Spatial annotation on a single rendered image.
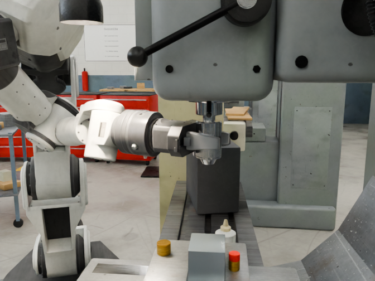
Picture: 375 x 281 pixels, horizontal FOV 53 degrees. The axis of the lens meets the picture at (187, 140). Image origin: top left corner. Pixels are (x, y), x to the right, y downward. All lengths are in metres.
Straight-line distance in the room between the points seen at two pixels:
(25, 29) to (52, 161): 0.48
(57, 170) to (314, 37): 0.89
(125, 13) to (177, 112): 7.70
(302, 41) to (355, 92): 9.78
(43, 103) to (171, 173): 1.63
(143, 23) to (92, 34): 9.49
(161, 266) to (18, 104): 0.53
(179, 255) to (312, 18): 0.40
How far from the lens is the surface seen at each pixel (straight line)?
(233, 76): 0.58
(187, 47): 0.58
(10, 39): 0.88
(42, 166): 1.24
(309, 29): 0.57
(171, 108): 2.42
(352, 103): 10.33
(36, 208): 1.30
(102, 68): 10.06
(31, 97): 0.94
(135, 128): 0.71
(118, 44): 9.97
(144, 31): 0.67
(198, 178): 1.02
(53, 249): 1.42
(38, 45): 0.93
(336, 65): 0.58
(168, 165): 2.49
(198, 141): 0.66
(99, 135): 0.76
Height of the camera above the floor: 1.36
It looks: 11 degrees down
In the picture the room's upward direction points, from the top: straight up
